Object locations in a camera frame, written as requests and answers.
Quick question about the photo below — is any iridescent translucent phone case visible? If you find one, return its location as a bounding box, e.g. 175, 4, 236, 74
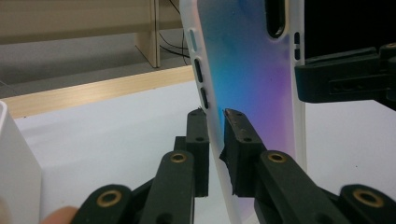
178, 0, 308, 224

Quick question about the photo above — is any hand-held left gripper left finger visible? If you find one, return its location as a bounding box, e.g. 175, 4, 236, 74
174, 107, 210, 198

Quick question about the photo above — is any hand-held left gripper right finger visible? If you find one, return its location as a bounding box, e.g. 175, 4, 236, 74
219, 108, 267, 198

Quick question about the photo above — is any white plastic bin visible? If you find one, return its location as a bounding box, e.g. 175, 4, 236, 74
0, 100, 43, 224

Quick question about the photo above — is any black cable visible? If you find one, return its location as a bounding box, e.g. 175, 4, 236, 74
158, 32, 191, 60
168, 0, 189, 66

